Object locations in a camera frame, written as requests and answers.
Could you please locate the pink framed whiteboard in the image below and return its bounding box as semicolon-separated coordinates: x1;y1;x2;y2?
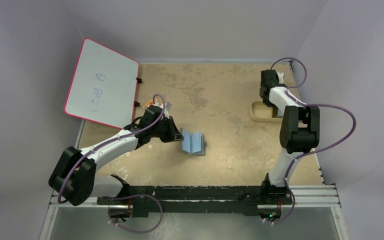
63;38;140;129

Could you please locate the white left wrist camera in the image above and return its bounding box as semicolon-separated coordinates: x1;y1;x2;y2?
159;101;172;118

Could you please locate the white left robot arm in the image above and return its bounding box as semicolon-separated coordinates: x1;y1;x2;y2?
48;105;184;206

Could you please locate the orange circuit board card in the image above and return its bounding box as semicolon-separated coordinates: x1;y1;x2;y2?
143;100;161;109

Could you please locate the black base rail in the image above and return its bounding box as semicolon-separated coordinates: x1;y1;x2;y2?
97;180;296;221

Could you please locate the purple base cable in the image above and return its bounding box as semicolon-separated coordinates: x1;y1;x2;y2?
107;194;165;235
262;188;295;226

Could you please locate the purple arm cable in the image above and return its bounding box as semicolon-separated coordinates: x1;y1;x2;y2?
57;94;166;205
270;57;357;186

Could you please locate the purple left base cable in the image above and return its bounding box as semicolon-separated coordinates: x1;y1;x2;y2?
107;194;165;235

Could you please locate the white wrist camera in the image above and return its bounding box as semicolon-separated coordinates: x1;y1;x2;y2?
276;72;285;85
159;101;172;118

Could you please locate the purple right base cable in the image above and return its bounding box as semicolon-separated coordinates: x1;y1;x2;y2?
262;188;295;226

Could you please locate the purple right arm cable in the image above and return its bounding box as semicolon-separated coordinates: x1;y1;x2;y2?
270;57;357;186

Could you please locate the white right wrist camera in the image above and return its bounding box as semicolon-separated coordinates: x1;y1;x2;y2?
276;72;285;85

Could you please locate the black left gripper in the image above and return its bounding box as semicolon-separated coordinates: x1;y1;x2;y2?
150;116;184;144

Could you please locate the beige oval tray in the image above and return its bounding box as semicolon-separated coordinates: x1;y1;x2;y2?
249;101;283;123

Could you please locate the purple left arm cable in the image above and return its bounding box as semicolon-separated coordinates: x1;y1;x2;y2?
57;94;166;205

